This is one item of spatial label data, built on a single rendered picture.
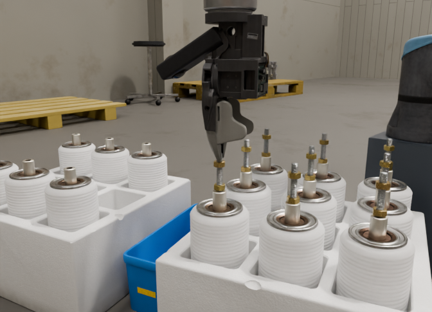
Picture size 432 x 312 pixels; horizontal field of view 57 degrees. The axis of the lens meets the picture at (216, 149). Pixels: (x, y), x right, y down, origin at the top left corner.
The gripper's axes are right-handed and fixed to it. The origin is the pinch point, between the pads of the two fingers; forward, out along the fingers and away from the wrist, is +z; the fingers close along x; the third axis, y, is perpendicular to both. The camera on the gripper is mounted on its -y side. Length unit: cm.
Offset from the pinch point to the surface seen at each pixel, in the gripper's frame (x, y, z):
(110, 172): 23.6, -36.1, 14.3
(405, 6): 751, 92, -93
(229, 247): -3.8, 3.5, 14.1
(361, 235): -3.0, 22.1, 9.4
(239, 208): 0.5, 3.8, 9.4
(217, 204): -1.0, 0.6, 8.6
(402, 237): -2.1, 27.3, 9.4
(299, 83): 422, -44, 22
